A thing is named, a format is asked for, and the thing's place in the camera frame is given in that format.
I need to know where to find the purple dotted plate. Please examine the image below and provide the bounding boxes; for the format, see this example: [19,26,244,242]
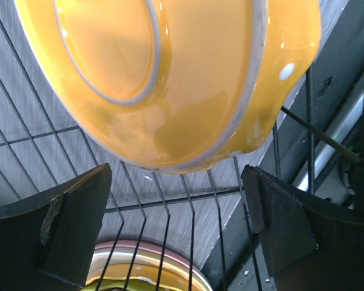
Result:
[95,239,190,267]

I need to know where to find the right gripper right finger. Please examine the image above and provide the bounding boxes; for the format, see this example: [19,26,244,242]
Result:
[241,166,364,290]

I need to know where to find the green dotted plate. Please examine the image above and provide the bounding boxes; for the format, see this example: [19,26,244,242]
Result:
[86,274,155,291]

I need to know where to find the yellow cream round plate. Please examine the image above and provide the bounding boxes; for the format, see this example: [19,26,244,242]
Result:
[87,246,212,290]

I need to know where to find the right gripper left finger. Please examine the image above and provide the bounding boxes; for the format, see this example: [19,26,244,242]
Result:
[0,164,112,290]

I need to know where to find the yellow dotted plate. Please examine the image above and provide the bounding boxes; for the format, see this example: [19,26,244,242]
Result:
[15,1,322,173]

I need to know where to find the black wire dish rack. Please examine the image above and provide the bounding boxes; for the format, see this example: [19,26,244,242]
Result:
[0,1,364,290]

